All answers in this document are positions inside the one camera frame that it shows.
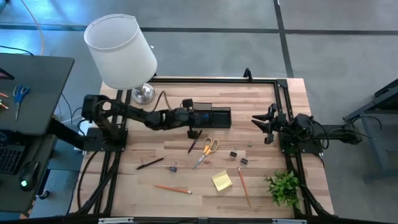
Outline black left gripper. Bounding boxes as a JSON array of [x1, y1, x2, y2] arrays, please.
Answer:
[[173, 98, 205, 140]]

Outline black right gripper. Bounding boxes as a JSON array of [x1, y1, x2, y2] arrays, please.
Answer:
[[251, 103, 295, 145]]

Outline dark purple pen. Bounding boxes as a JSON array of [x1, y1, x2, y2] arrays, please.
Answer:
[[187, 129, 203, 154]]

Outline yellow-handled scissors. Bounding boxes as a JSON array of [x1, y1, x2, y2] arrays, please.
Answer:
[[191, 137, 220, 170]]

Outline black pen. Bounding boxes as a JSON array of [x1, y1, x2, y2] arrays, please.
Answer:
[[136, 157, 165, 170]]

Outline orange pencil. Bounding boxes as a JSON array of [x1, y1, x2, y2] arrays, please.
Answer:
[[154, 185, 193, 195], [237, 167, 252, 208]]

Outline yellow sticky note pad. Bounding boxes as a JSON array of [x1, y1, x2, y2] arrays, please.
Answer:
[[211, 170, 233, 192]]

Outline black mesh desk organizer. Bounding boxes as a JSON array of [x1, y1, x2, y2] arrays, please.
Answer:
[[192, 101, 232, 129]]

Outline green potted plant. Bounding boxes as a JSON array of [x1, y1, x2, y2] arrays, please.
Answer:
[[264, 169, 303, 208]]

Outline white shade silver table lamp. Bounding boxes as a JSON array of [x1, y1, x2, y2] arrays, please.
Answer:
[[83, 13, 158, 106]]

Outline silver aluminium profile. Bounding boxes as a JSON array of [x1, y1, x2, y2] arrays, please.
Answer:
[[272, 218, 307, 224], [98, 217, 134, 224]]

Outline grey metal table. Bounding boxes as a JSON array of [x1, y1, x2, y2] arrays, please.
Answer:
[[343, 77, 398, 183]]

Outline dark side desk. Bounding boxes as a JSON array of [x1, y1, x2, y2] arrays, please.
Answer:
[[0, 53, 75, 215]]

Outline black computer mouse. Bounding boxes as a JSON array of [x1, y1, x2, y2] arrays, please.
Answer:
[[19, 160, 40, 192]]

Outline black keyboard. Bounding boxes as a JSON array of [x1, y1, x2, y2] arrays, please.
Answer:
[[0, 144, 25, 175]]

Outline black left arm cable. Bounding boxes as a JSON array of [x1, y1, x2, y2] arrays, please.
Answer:
[[151, 90, 172, 113]]

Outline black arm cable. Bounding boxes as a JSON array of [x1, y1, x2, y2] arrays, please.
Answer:
[[343, 114, 383, 139], [151, 90, 172, 113]]

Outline black aluminium table frame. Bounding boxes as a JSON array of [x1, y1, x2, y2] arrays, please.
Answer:
[[62, 77, 343, 224]]

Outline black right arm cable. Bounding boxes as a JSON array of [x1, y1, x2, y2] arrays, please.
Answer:
[[343, 114, 383, 139]]

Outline beige floor cable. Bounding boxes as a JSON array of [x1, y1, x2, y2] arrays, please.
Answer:
[[20, 0, 45, 55]]

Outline blue-handled scissors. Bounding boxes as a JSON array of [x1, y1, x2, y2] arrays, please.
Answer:
[[12, 84, 31, 121]]

